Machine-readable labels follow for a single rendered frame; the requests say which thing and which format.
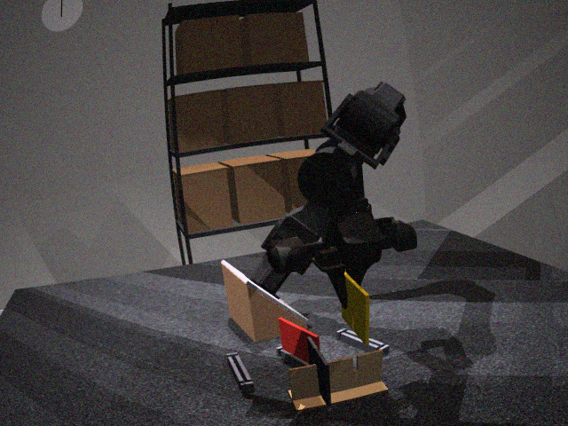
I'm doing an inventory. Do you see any yellow board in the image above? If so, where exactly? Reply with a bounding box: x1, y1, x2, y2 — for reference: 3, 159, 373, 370
341, 273, 370, 345

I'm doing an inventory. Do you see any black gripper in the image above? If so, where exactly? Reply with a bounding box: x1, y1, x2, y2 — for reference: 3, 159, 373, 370
266, 188, 417, 309

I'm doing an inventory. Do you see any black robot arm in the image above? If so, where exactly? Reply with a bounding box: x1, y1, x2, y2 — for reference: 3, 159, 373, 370
244, 81, 406, 300

